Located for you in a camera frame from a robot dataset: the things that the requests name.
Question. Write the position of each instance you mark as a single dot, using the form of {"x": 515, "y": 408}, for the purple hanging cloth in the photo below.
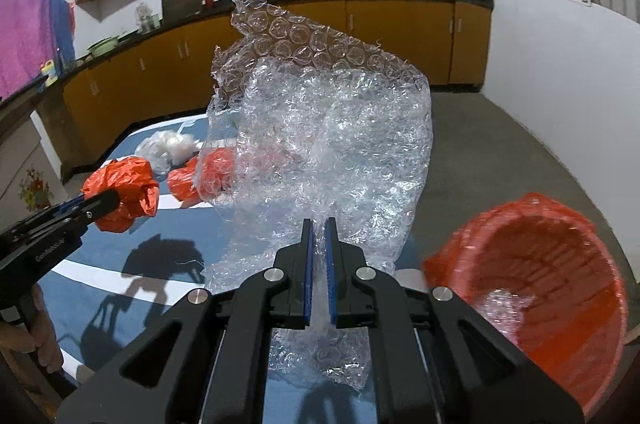
{"x": 30, "y": 19}

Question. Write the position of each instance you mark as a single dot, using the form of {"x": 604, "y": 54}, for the crumpled white plastic bag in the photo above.
{"x": 167, "y": 149}

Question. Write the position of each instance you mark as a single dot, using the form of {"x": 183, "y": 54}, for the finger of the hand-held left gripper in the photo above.
{"x": 102, "y": 204}
{"x": 70, "y": 205}

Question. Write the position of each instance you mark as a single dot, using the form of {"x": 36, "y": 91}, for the glass jar with plastic bag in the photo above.
{"x": 146, "y": 18}

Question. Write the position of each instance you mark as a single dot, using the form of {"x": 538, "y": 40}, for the clear bubble wrap sheet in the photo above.
{"x": 325, "y": 129}

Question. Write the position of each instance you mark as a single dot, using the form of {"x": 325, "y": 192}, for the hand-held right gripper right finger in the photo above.
{"x": 330, "y": 274}

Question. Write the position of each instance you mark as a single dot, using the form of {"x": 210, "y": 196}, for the small red plastic bag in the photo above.
{"x": 125, "y": 194}

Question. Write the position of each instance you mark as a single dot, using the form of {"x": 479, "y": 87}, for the wooden base cabinets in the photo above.
{"x": 150, "y": 69}

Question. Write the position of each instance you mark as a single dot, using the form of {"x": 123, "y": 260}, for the green basin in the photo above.
{"x": 103, "y": 46}

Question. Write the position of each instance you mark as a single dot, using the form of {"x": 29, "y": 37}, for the flower sticker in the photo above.
{"x": 34, "y": 190}

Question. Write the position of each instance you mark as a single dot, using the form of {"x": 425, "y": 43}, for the clear plastic bag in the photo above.
{"x": 505, "y": 319}

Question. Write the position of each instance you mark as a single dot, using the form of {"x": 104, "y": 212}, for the yellow detergent bottle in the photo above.
{"x": 48, "y": 73}

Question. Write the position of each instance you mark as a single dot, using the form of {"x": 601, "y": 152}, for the twisted red plastic bag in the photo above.
{"x": 185, "y": 184}

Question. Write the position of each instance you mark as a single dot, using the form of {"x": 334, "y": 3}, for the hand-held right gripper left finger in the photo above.
{"x": 309, "y": 274}

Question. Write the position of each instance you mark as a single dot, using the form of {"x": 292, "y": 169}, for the red wastebasket with bag liner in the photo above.
{"x": 575, "y": 264}

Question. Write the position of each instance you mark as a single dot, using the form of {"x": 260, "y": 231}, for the dark cutting board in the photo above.
{"x": 181, "y": 3}

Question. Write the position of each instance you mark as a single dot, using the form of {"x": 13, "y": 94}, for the person's left hand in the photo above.
{"x": 47, "y": 339}

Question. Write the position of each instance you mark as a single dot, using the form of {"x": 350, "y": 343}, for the blue striped tablecloth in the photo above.
{"x": 165, "y": 229}

